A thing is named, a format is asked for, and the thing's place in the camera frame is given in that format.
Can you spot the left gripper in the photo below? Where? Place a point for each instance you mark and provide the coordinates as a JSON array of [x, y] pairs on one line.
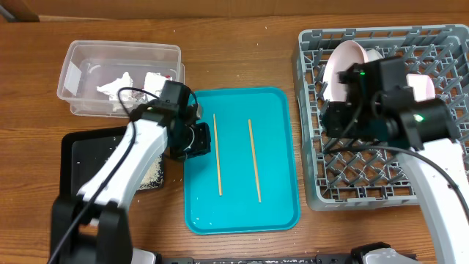
[[203, 146]]

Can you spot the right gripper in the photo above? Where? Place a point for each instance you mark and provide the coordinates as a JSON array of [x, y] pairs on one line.
[[332, 119]]

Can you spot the wooden chopstick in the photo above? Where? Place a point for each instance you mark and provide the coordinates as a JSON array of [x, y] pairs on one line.
[[220, 190], [256, 174]]

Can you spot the cooked rice pile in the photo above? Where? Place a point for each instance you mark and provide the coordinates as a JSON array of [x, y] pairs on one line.
[[154, 176]]

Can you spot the large white plate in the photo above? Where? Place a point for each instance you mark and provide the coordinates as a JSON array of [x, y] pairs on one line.
[[344, 56]]

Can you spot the grey bowl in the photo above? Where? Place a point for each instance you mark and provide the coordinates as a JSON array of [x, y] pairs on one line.
[[373, 55]]

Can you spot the small white bowl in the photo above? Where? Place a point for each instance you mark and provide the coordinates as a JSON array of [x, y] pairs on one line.
[[423, 87]]

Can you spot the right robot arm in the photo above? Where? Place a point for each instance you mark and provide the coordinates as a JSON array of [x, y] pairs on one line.
[[423, 137]]

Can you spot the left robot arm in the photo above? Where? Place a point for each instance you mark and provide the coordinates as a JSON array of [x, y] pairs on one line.
[[93, 226]]

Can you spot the grey dishwasher rack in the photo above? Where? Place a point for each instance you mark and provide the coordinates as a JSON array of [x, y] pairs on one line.
[[369, 180]]

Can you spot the clear plastic waste bin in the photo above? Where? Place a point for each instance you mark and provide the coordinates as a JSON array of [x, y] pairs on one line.
[[93, 71]]

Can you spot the teal plastic serving tray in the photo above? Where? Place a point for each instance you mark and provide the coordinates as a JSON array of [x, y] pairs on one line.
[[238, 209]]

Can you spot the black plastic tray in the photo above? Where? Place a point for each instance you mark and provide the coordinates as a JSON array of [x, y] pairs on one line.
[[83, 154]]

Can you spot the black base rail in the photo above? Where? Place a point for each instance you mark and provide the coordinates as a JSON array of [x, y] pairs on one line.
[[379, 253]]

